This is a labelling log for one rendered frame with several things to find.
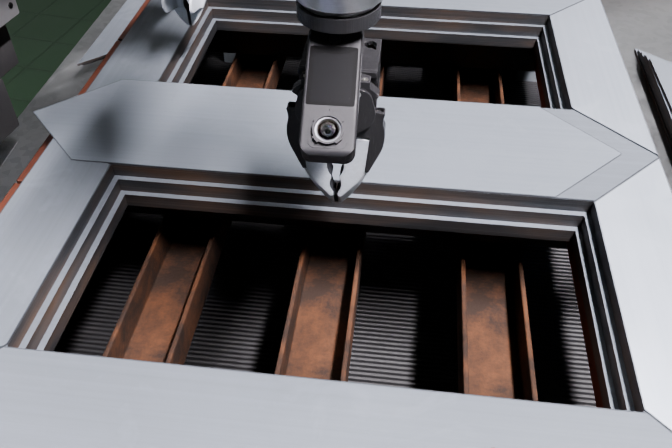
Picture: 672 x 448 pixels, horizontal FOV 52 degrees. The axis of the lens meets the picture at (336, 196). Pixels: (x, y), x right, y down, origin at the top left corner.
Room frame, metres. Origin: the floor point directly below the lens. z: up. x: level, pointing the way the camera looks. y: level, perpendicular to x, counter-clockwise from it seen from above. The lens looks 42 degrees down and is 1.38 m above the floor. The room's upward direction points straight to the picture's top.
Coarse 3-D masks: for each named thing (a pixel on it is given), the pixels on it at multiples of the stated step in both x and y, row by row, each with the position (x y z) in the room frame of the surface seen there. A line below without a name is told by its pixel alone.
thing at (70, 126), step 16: (80, 96) 0.78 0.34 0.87; (96, 96) 0.78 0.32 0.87; (112, 96) 0.78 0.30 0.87; (64, 112) 0.74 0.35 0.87; (80, 112) 0.74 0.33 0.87; (96, 112) 0.74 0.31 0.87; (48, 128) 0.70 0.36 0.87; (64, 128) 0.70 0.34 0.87; (80, 128) 0.70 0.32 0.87; (64, 144) 0.67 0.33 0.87; (80, 144) 0.67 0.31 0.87
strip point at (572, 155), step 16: (544, 112) 0.74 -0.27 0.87; (544, 128) 0.71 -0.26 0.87; (560, 128) 0.71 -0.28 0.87; (576, 128) 0.71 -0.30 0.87; (544, 144) 0.67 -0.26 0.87; (560, 144) 0.67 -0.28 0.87; (576, 144) 0.67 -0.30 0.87; (592, 144) 0.67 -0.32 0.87; (560, 160) 0.64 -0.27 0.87; (576, 160) 0.64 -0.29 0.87; (592, 160) 0.64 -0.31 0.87; (608, 160) 0.64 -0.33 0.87; (560, 176) 0.61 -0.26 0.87; (576, 176) 0.61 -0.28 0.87; (560, 192) 0.58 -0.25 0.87
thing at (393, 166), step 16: (384, 96) 0.78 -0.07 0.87; (400, 112) 0.74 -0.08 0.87; (400, 128) 0.71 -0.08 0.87; (384, 144) 0.67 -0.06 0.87; (400, 144) 0.67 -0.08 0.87; (384, 160) 0.64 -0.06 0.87; (400, 160) 0.64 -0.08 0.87; (368, 176) 0.61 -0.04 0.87; (384, 176) 0.61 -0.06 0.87; (400, 176) 0.61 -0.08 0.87
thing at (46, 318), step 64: (256, 0) 1.07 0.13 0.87; (192, 64) 0.92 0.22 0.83; (128, 192) 0.62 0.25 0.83; (192, 192) 0.62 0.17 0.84; (256, 192) 0.61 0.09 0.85; (320, 192) 0.60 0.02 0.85; (384, 192) 0.60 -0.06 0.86; (448, 192) 0.59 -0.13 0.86; (576, 192) 0.58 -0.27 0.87; (64, 256) 0.49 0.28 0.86; (576, 256) 0.53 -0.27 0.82; (64, 320) 0.44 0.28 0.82
